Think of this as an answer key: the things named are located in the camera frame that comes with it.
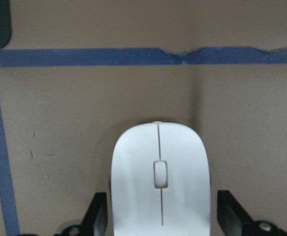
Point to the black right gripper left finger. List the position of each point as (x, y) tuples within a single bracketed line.
[(95, 220)]

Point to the white computer mouse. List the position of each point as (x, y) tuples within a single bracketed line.
[(160, 182)]

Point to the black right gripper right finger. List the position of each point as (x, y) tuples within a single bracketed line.
[(232, 218)]

